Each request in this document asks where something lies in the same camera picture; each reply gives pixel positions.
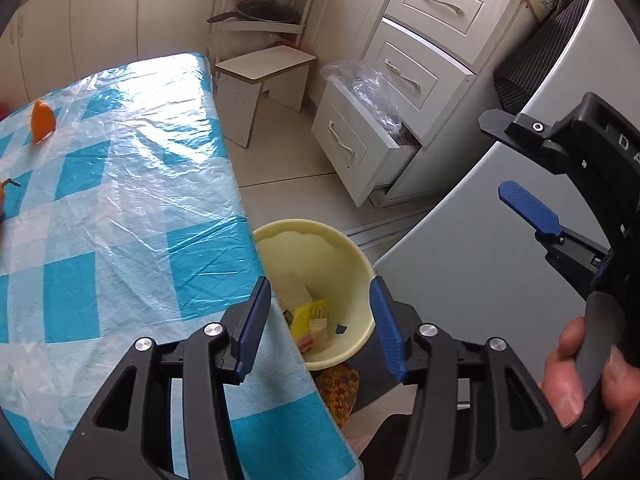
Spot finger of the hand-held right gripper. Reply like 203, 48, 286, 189
477, 107, 568, 173
498, 180, 615, 292

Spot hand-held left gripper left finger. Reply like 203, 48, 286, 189
54, 276, 272, 480

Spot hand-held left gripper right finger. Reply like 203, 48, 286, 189
369, 276, 583, 480

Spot yellow snack packet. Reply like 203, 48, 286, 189
290, 299, 331, 348

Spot yellow plastic bin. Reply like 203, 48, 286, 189
252, 218, 376, 372

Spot small orange peel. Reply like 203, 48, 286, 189
0, 177, 22, 213

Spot large orange peel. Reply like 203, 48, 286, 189
31, 100, 56, 145

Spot person's right hand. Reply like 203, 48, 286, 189
537, 316, 640, 476

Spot white fridge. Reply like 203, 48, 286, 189
372, 0, 640, 361

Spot colourful patterned cushion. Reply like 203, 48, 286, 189
315, 362, 361, 428

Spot middle-size cream drawer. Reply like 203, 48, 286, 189
362, 17, 476, 141

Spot shallow cream drawer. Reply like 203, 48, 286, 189
400, 0, 486, 38

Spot clear plastic bag in drawer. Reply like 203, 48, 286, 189
320, 59, 406, 136

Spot open cream drawer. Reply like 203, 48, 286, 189
311, 80, 423, 207

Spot blue white checked tablecloth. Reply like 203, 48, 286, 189
0, 52, 363, 480

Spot small white stool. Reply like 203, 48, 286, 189
215, 45, 317, 148

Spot white rolling cart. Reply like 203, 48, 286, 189
207, 0, 321, 53

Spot black frying pan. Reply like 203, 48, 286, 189
207, 0, 301, 25

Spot cream base cabinets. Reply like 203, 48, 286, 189
0, 0, 531, 208

